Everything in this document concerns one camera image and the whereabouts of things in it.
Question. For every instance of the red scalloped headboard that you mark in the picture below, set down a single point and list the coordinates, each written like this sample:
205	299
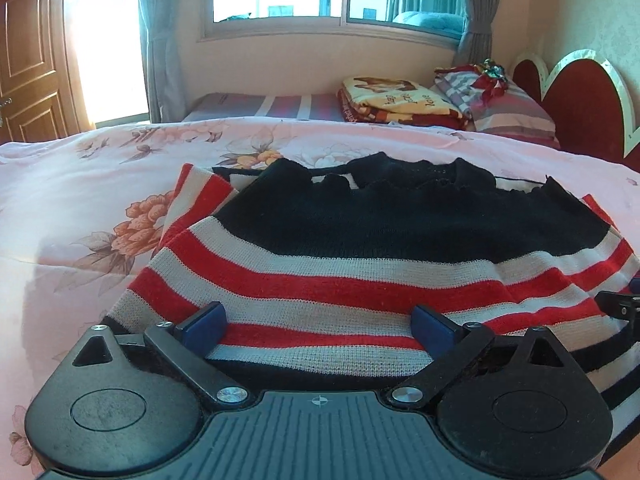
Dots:
580	105

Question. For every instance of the blue bedding roll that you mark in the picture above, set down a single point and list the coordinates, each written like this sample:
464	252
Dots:
430	24

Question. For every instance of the grey window curtain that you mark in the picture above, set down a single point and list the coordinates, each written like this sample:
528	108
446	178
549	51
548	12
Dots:
170	35
480	5

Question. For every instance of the pink floral bed sheet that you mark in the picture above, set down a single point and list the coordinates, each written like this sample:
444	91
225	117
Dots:
75	185

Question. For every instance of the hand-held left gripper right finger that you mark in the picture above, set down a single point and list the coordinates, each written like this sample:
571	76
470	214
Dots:
432	329

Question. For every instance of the striped pillow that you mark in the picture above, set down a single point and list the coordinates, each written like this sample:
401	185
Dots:
515	115

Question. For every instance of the colourful cloth bundle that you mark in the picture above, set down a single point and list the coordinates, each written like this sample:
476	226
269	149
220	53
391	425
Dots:
490	77

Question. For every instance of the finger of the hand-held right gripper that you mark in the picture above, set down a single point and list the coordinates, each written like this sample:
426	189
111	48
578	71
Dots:
620	305

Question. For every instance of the striped mattress sheet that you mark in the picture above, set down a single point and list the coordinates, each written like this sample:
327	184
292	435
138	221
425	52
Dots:
250	106

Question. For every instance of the striped knit sweater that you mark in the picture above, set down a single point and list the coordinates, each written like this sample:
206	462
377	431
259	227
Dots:
400	230

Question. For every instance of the brown wooden door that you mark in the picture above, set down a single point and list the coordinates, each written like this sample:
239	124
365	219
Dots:
30	60

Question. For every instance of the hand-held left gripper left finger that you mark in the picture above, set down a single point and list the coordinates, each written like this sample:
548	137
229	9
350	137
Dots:
202	324

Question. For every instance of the teal cloth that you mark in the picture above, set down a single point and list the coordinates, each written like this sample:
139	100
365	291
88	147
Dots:
235	17

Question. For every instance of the folded yellow printed blanket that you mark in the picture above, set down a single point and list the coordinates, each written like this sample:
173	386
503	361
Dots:
395	100

